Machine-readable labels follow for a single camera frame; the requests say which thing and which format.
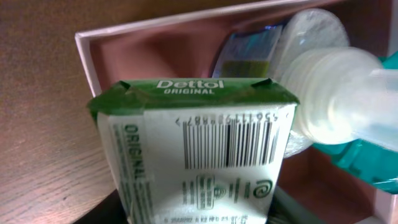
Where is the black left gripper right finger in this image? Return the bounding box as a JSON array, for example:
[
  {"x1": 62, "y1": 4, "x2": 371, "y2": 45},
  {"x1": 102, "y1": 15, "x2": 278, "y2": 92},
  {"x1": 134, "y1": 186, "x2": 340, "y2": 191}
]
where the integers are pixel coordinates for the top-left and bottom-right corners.
[{"x1": 267, "y1": 186, "x2": 325, "y2": 224}]

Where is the teal Listerine mouthwash bottle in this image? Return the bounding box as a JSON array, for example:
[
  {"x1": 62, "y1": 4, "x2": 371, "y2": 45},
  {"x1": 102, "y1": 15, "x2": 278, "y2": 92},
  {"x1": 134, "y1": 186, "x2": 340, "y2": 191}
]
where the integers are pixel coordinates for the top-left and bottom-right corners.
[{"x1": 313, "y1": 52, "x2": 397, "y2": 194}]

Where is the white box pink interior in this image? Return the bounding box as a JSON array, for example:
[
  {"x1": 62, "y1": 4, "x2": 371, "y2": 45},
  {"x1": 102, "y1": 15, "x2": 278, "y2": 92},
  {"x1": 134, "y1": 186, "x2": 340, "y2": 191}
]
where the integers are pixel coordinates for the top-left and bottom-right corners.
[{"x1": 75, "y1": 0, "x2": 397, "y2": 223}]

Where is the green white Dettol soap box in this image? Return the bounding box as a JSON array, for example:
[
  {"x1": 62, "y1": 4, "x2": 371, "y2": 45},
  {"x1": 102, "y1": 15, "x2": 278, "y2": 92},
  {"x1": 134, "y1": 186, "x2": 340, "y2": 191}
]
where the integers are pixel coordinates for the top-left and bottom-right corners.
[{"x1": 88, "y1": 78, "x2": 299, "y2": 224}]

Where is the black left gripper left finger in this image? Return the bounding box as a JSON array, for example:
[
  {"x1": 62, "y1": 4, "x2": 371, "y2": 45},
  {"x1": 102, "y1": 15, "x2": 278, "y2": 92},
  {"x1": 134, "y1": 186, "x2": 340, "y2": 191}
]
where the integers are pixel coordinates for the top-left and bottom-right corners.
[{"x1": 73, "y1": 190, "x2": 128, "y2": 224}]

